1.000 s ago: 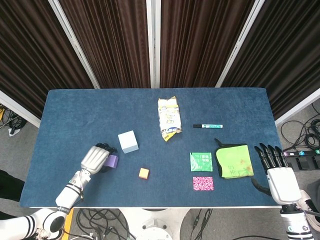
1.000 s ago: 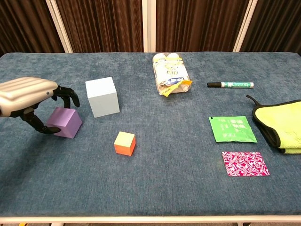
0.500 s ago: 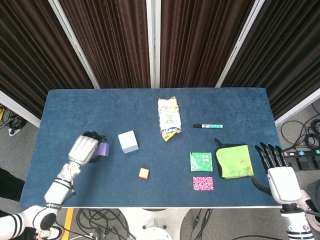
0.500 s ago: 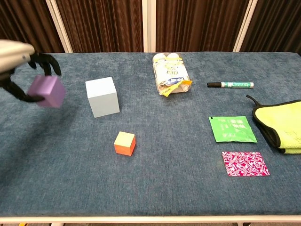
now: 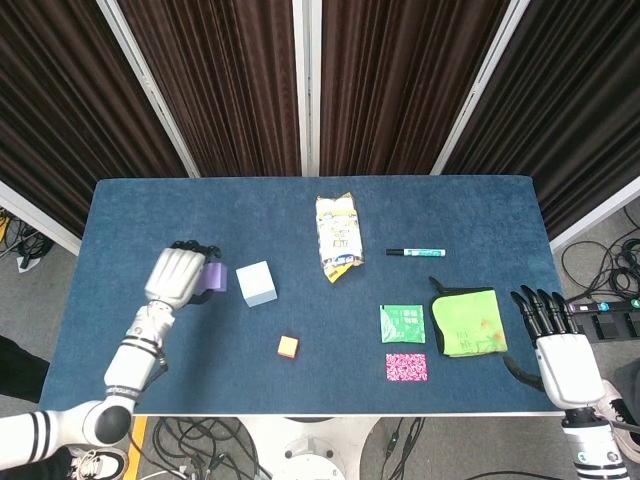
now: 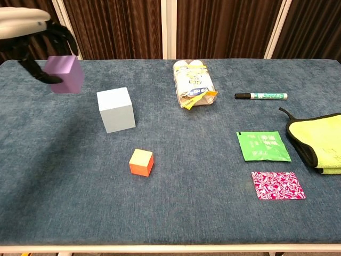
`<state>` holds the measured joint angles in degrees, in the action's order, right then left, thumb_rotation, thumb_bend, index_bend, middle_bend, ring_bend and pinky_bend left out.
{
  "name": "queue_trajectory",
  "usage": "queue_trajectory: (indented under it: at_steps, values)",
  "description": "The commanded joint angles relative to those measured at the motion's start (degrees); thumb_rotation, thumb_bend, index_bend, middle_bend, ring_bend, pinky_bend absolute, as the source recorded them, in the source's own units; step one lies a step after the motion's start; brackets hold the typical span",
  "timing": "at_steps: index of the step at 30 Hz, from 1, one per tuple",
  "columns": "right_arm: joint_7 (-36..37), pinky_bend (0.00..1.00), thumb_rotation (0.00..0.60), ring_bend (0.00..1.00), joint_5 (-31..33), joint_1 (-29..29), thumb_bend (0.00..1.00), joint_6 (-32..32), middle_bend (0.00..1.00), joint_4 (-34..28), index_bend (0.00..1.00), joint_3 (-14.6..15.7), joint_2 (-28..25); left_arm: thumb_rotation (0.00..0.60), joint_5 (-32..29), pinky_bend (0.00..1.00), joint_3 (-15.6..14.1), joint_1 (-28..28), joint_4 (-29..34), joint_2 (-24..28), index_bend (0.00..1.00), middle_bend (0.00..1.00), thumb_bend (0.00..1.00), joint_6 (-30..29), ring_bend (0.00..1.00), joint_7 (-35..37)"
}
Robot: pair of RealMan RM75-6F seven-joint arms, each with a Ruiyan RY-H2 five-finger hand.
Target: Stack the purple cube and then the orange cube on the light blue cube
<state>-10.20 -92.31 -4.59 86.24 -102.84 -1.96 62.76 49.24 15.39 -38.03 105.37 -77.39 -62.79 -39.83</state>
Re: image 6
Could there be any green white marker pen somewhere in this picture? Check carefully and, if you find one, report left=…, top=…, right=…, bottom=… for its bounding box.
left=234, top=92, right=288, bottom=101

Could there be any purple wooden cube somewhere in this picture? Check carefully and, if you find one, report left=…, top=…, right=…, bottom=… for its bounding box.
left=44, top=55, right=85, bottom=94

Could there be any small orange cube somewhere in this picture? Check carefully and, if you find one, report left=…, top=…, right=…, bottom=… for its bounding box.
left=128, top=148, right=155, bottom=177

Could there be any yellow-green cloth black trim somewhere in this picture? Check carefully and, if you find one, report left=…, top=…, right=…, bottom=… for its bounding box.
left=278, top=107, right=341, bottom=175

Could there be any blue fabric table cover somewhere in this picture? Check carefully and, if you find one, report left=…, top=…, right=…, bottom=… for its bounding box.
left=0, top=58, right=341, bottom=247

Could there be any brown pleated divider panel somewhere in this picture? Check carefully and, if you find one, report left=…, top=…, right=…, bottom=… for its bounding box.
left=168, top=0, right=283, bottom=60
left=0, top=0, right=83, bottom=64
left=63, top=0, right=169, bottom=60
left=264, top=0, right=341, bottom=64

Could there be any green sachet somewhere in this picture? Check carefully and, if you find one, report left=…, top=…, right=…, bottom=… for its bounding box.
left=236, top=131, right=292, bottom=162

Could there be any pink white patterned card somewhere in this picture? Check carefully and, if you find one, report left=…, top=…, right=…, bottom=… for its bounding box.
left=251, top=171, right=306, bottom=201

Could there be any large light blue cube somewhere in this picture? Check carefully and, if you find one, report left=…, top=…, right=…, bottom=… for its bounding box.
left=96, top=86, right=136, bottom=134

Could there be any clear snack bag yellow print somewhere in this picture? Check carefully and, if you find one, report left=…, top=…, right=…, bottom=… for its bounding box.
left=172, top=59, right=218, bottom=110

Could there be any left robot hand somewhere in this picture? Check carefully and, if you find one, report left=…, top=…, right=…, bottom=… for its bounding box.
left=0, top=7, right=79, bottom=84

